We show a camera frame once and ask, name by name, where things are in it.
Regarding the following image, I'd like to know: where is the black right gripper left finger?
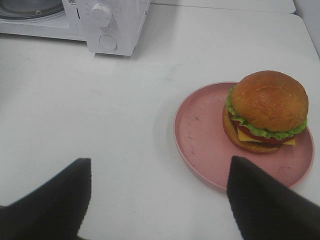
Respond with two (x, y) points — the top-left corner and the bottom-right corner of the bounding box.
(0, 158), (92, 240)

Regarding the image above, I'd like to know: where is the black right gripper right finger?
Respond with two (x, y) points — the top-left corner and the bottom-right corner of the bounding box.
(226, 156), (320, 240)

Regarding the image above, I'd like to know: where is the pink round plate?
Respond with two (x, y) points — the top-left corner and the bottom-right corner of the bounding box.
(173, 82), (315, 192)

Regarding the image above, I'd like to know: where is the burger with lettuce and cheese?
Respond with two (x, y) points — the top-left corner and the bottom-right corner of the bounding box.
(222, 70), (309, 154)

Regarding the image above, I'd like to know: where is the round white door button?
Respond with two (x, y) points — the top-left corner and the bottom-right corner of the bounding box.
(99, 35), (118, 51)

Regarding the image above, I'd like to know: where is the white microwave knob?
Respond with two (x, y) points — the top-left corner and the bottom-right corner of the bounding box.
(89, 3), (113, 28)

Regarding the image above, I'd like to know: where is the white microwave oven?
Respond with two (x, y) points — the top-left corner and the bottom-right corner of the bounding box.
(0, 0), (151, 56)

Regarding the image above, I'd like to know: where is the glass microwave turntable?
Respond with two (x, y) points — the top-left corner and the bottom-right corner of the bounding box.
(0, 0), (64, 20)

